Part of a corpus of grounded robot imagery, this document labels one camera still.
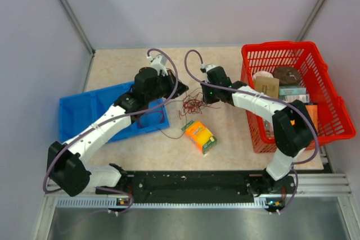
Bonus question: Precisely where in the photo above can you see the aluminium frame rail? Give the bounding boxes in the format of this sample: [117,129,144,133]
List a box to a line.
[54,174,352,211]

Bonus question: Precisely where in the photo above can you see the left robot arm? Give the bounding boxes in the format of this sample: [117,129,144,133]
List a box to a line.
[47,67,189,197]

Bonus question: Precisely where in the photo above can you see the brown wire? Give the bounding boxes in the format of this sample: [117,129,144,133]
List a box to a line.
[137,98,188,140]

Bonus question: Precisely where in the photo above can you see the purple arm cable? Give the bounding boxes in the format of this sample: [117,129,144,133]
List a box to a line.
[184,49,320,215]
[42,48,179,215]

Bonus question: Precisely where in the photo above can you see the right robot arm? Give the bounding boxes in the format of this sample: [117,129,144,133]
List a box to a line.
[200,64,316,193]

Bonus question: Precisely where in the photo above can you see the orange sponge package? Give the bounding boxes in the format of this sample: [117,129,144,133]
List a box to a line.
[181,120,218,155]

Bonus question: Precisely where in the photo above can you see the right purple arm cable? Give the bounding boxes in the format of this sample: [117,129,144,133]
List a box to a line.
[184,49,320,215]

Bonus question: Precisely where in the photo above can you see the blue plastic bin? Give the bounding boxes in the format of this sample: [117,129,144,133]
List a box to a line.
[58,81,169,142]

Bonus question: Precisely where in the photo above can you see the red plastic basket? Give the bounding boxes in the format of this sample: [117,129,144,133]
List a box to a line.
[241,41,356,146]

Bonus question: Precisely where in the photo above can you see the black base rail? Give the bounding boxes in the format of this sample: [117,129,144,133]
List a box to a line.
[96,170,295,204]

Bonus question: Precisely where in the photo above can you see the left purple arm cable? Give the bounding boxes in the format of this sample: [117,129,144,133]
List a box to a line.
[42,48,179,215]

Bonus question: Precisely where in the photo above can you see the brown cardboard box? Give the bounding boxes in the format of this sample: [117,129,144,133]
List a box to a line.
[254,76,280,99]

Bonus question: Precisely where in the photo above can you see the teal small box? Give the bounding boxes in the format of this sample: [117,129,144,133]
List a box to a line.
[279,85,307,96]

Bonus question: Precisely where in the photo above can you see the red wire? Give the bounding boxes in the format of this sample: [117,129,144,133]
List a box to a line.
[177,87,222,119]

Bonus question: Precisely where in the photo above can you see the orange cylindrical can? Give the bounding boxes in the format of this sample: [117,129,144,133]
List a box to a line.
[305,102,318,133]

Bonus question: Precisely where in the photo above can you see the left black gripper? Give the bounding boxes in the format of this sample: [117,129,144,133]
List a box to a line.
[146,70,188,103]

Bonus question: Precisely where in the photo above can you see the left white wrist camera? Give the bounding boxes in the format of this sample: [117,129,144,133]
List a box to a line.
[147,54,168,76]

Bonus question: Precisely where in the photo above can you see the brown round lid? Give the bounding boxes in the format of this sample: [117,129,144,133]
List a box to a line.
[272,66,301,86]

